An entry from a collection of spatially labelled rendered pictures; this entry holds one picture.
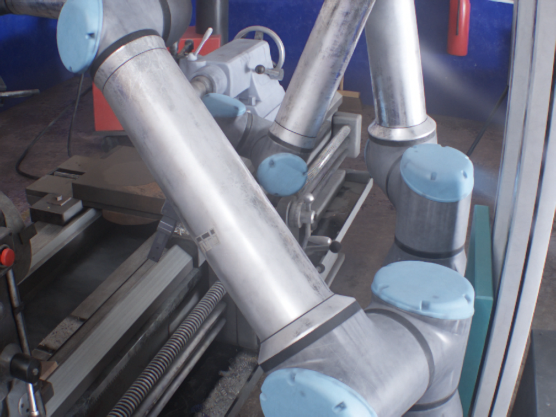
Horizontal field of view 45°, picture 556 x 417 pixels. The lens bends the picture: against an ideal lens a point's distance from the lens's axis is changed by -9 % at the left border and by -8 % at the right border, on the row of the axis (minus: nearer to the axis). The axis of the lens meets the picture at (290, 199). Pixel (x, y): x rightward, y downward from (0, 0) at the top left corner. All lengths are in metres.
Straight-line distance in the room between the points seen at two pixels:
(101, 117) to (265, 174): 3.59
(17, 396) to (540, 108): 0.97
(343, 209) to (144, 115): 2.26
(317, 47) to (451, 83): 4.47
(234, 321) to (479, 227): 0.93
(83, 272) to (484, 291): 1.27
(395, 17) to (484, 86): 4.30
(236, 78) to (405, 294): 1.62
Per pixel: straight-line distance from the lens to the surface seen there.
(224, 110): 1.44
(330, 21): 1.30
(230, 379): 2.13
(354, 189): 3.35
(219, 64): 2.45
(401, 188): 1.44
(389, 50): 1.48
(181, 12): 1.09
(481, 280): 1.16
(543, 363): 1.59
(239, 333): 2.06
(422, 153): 1.46
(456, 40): 5.48
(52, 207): 2.14
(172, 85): 0.96
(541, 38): 0.97
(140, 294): 1.74
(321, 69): 1.31
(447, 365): 1.02
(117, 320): 1.65
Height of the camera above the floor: 1.76
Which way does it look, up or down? 25 degrees down
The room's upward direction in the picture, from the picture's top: 1 degrees clockwise
